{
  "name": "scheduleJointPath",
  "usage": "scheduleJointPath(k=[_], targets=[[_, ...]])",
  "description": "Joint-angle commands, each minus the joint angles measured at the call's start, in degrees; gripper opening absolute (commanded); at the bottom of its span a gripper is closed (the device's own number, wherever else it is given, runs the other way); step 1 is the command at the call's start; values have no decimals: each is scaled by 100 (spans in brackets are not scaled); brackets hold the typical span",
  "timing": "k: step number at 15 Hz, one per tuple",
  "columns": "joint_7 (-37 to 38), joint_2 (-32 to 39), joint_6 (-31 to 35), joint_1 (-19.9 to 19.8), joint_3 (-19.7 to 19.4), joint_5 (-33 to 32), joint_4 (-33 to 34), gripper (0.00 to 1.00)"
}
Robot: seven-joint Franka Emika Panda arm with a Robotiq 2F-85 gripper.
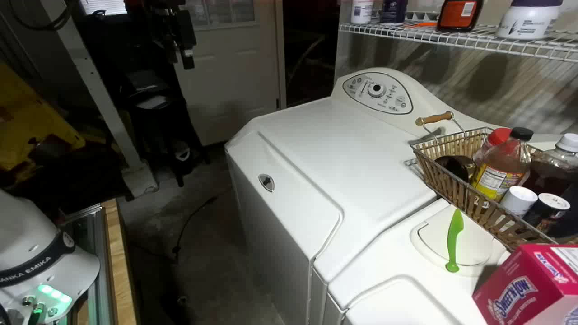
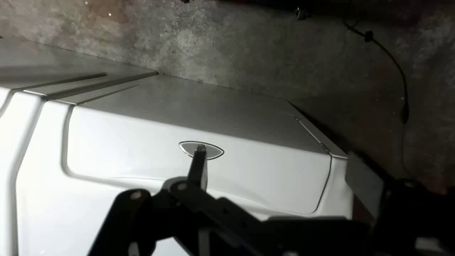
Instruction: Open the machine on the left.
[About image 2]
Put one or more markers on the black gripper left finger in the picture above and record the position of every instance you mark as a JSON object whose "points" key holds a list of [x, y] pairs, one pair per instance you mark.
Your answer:
{"points": [[199, 165]]}

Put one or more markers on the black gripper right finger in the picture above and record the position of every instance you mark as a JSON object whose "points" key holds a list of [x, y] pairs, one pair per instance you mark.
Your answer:
{"points": [[403, 214]]}

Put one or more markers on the white top-load washing machine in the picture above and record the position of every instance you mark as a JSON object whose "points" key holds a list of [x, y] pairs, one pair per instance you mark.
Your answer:
{"points": [[44, 214]]}

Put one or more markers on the white dryer machine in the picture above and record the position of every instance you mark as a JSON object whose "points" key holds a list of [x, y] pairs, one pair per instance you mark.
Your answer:
{"points": [[4, 189]]}

